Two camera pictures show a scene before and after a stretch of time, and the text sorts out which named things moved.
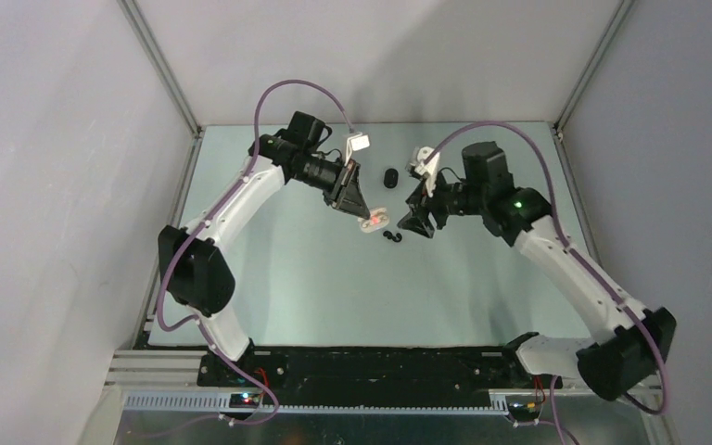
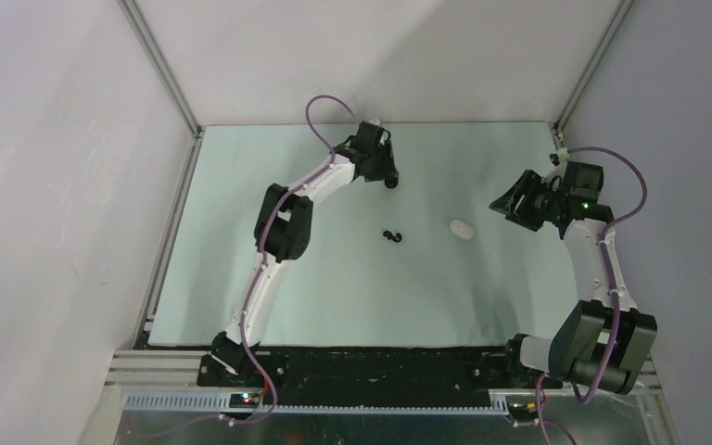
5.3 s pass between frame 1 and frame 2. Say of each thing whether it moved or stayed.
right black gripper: moved
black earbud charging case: stayed
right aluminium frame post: stayed
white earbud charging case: moved
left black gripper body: moved
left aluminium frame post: stayed
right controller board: stayed
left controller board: stayed
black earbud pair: stayed
